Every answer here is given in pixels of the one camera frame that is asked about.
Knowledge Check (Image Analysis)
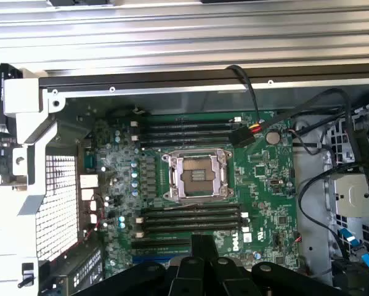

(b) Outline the thin red wire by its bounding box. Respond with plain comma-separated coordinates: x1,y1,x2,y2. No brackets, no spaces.
60,192,107,263

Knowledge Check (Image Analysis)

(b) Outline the black RAM slot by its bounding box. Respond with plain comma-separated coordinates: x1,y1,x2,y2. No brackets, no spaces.
139,141,233,149
139,126,234,135
140,206,249,216
137,221,249,232
134,228,249,240
131,117,242,128
135,214,249,224
131,134,233,142

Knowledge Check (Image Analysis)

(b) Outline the silver coin cell battery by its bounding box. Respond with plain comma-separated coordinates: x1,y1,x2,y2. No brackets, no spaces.
266,129,280,145

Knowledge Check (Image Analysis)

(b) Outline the thick black wire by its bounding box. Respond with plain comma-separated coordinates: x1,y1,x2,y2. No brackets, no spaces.
259,88,369,238

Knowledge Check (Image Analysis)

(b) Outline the green Dell motherboard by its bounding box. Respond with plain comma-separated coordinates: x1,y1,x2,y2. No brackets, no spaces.
84,109,301,280

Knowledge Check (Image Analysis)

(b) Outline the silver metal disk bay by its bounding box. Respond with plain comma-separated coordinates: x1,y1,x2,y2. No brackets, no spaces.
293,103,369,289

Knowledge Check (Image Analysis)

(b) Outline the metal rear port block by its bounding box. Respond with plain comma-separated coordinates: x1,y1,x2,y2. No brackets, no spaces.
78,173,99,225

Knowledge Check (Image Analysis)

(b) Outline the open metal PC case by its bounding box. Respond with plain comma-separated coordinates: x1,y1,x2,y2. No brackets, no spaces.
0,63,369,296

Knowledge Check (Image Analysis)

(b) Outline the metal CPU socket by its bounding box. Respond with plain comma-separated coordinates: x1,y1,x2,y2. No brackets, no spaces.
161,147,234,205

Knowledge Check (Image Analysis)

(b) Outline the thin black wire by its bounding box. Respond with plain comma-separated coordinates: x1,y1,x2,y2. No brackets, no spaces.
297,165,368,260

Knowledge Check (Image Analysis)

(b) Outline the black wire with power connector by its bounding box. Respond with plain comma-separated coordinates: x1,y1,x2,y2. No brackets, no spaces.
226,64,267,148

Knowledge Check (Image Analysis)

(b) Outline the silver power supply unit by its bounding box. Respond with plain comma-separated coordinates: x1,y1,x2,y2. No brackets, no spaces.
38,239,107,296

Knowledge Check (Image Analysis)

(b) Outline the blue expansion slot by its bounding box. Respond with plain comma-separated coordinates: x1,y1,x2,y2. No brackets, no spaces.
134,255,172,265

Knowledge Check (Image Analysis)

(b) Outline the long black expansion slot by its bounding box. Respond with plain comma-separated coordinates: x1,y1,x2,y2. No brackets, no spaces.
131,237,193,250

